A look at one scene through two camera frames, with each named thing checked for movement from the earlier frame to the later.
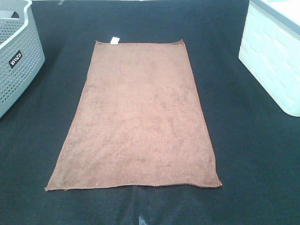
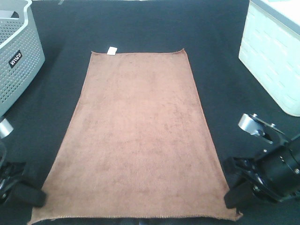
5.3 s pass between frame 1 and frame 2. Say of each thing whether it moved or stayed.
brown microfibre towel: moved
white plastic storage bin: stayed
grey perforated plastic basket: stayed
